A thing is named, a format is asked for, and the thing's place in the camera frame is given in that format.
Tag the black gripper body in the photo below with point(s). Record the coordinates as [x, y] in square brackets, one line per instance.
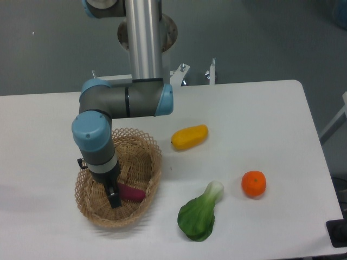
[106, 174]

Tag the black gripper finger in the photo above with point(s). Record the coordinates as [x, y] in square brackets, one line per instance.
[113, 195]

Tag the purple sweet potato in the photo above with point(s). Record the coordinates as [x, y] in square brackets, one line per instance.
[130, 193]

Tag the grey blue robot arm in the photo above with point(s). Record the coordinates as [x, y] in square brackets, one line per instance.
[148, 34]

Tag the woven wicker basket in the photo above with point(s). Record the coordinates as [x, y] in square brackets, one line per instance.
[140, 163]

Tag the green bok choy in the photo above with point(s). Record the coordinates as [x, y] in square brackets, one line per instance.
[196, 218]

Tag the yellow papaya fruit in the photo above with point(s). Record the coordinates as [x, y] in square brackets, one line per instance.
[189, 137]

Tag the orange tangerine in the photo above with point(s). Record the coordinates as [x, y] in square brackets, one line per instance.
[253, 183]

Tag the black box at table edge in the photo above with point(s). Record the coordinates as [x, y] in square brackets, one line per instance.
[337, 232]

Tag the white metal base frame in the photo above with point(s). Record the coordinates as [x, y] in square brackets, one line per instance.
[177, 77]

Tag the white frame at right edge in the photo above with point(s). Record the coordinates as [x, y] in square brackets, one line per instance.
[334, 124]

